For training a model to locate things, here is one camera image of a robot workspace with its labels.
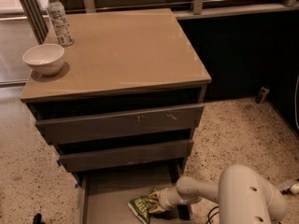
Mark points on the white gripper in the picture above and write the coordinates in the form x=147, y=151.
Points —
x=165, y=200

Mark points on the green jalapeno chip bag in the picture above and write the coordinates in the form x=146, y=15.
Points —
x=140, y=207

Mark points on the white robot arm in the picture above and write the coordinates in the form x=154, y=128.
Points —
x=243, y=196

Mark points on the grey open bottom drawer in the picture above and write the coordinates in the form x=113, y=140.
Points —
x=107, y=192

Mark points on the grey middle drawer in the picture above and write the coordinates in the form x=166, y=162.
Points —
x=115, y=157

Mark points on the grey drawer cabinet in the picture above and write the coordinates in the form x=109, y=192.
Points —
x=120, y=61

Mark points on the grey top drawer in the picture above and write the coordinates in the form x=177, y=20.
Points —
x=120, y=124

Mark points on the blue tape pieces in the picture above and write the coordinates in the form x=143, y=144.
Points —
x=77, y=185

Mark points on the black object bottom left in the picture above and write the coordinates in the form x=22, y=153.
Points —
x=37, y=219

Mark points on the white power strip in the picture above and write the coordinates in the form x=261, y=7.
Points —
x=290, y=186

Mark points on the small black floor device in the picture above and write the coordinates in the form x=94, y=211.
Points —
x=262, y=94

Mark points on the white ceramic bowl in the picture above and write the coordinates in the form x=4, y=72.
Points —
x=46, y=59

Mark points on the clear plastic water bottle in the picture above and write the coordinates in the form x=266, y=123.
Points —
x=56, y=12

